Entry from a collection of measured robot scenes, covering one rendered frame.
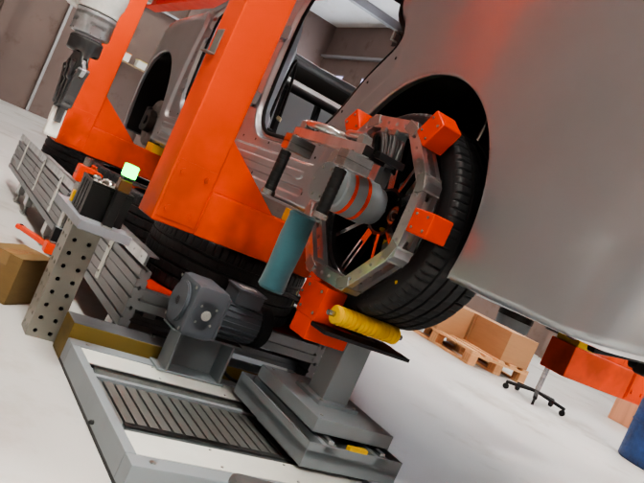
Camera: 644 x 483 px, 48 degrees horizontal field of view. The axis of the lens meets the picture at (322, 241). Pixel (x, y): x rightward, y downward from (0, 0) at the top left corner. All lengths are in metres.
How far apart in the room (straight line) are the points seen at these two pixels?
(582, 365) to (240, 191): 2.06
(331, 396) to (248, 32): 1.20
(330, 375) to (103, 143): 2.44
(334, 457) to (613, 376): 2.20
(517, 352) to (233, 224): 5.53
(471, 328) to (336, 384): 5.78
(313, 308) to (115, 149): 2.40
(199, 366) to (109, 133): 2.08
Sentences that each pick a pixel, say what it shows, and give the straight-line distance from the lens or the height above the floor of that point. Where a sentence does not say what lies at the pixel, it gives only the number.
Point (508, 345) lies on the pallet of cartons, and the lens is 7.63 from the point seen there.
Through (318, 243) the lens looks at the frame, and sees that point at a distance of 2.38.
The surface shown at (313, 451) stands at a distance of 2.13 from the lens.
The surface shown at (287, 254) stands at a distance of 2.23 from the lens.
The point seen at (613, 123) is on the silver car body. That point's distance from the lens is 1.81.
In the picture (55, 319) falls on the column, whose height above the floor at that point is 0.07.
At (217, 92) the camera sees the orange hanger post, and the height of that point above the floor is 0.98.
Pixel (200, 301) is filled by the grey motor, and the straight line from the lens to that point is 2.32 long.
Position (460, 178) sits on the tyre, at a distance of 2.05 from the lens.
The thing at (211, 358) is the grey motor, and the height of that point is 0.14.
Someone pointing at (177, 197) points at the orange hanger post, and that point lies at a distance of 2.43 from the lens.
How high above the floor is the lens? 0.77
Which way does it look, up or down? 2 degrees down
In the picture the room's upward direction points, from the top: 24 degrees clockwise
